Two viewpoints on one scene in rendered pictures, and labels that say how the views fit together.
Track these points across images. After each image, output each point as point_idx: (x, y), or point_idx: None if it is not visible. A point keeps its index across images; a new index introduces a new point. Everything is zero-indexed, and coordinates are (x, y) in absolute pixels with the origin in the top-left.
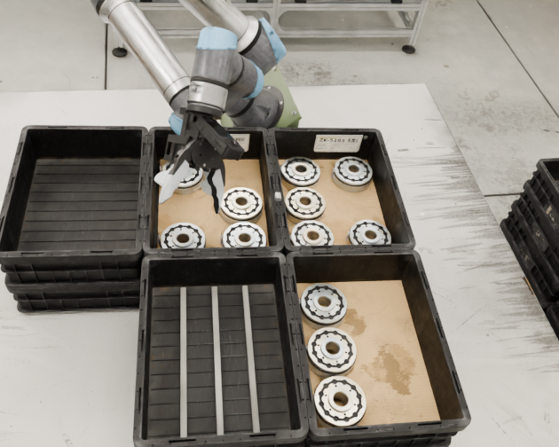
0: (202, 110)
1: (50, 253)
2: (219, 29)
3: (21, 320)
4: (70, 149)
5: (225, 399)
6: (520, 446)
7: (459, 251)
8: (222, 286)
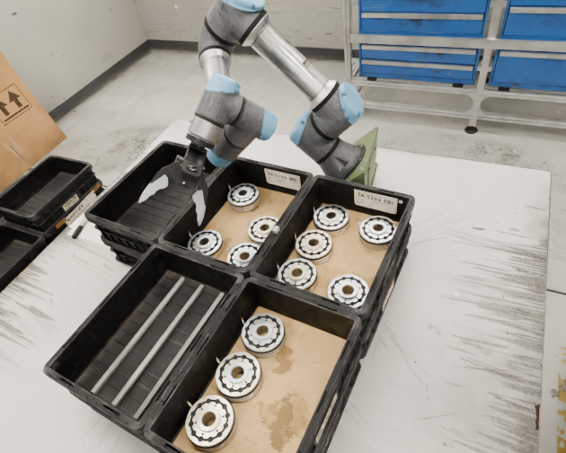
0: (190, 138)
1: (110, 222)
2: (217, 75)
3: (115, 264)
4: None
5: (145, 371)
6: None
7: (473, 345)
8: (210, 287)
